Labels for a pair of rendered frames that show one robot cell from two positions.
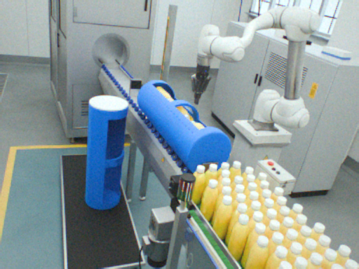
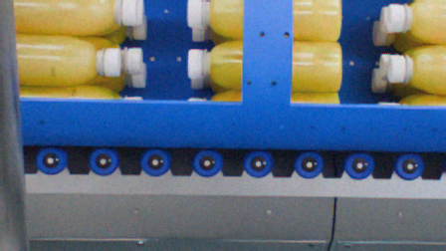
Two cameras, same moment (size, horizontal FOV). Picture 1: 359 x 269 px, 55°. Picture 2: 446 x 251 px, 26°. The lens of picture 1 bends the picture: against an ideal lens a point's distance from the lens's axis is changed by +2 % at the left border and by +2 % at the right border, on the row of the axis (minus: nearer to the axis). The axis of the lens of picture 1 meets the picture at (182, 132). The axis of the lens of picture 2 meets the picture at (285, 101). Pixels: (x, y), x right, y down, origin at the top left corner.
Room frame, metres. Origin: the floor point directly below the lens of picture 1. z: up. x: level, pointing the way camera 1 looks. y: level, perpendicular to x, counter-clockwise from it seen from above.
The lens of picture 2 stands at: (2.49, -0.90, 1.99)
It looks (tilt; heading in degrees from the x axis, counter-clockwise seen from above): 44 degrees down; 114
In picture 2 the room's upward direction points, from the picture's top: 5 degrees clockwise
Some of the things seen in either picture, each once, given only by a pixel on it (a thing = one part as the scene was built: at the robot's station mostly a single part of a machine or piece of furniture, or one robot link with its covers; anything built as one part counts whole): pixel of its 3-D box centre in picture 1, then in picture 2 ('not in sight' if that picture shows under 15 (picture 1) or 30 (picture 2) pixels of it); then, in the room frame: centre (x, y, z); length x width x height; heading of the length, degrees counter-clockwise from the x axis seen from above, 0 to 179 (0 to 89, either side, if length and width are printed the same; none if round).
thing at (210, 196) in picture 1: (209, 200); not in sight; (1.36, -0.19, 1.00); 0.07 x 0.07 x 0.20
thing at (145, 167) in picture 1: (145, 170); not in sight; (2.59, 0.27, 0.31); 0.06 x 0.06 x 0.63; 29
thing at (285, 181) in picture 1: (273, 176); not in sight; (1.60, -0.53, 1.05); 0.20 x 0.10 x 0.10; 29
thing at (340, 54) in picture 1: (336, 53); not in sight; (3.36, -1.32, 1.48); 0.24 x 0.12 x 0.08; 31
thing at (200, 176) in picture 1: (197, 185); not in sight; (1.47, -0.12, 1.00); 0.07 x 0.07 x 0.20
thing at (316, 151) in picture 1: (271, 97); not in sight; (4.10, -1.03, 0.72); 2.15 x 0.54 x 1.45; 23
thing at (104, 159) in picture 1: (105, 155); not in sight; (2.30, 0.57, 0.59); 0.28 x 0.28 x 0.88
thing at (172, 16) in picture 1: (161, 97); not in sight; (3.10, 0.26, 0.85); 0.06 x 0.06 x 1.70; 29
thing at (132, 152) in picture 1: (130, 172); not in sight; (2.52, 0.39, 0.31); 0.06 x 0.06 x 0.63; 29
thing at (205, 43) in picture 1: (210, 40); not in sight; (1.86, -0.07, 1.67); 0.13 x 0.11 x 0.16; 42
